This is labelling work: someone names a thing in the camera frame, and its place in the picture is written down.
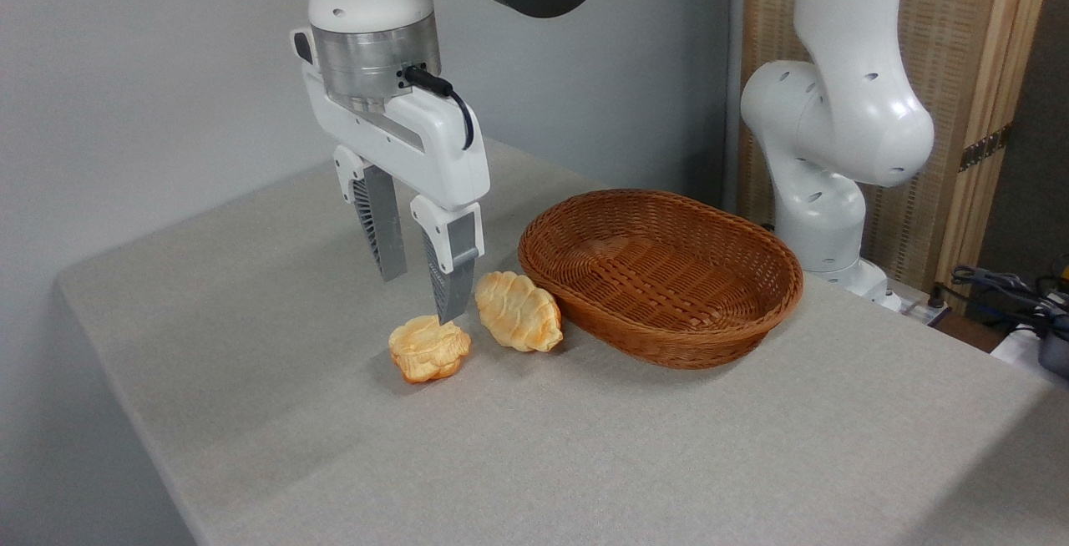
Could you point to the grey tablecloth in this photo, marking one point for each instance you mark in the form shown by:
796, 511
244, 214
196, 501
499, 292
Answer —
585, 446

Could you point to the white power strip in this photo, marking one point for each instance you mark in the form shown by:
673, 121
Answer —
919, 310

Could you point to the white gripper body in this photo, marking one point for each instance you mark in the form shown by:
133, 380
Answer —
434, 145

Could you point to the small golden bread roll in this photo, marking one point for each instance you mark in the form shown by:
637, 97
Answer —
428, 352

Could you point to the large golden bread roll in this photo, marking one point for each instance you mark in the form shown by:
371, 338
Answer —
518, 316

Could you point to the grey device housing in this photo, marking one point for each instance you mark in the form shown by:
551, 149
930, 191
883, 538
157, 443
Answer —
1056, 350

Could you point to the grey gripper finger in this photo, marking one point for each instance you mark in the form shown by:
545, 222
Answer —
455, 270
380, 220

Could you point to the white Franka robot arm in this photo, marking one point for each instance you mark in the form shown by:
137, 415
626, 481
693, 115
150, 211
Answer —
835, 112

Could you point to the wooden rattan folding screen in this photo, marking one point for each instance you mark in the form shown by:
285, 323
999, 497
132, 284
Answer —
944, 28

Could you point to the brass screen hinge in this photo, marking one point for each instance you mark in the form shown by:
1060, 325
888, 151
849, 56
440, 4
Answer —
984, 148

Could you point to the brown wicker basket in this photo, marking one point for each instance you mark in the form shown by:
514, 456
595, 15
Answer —
668, 337

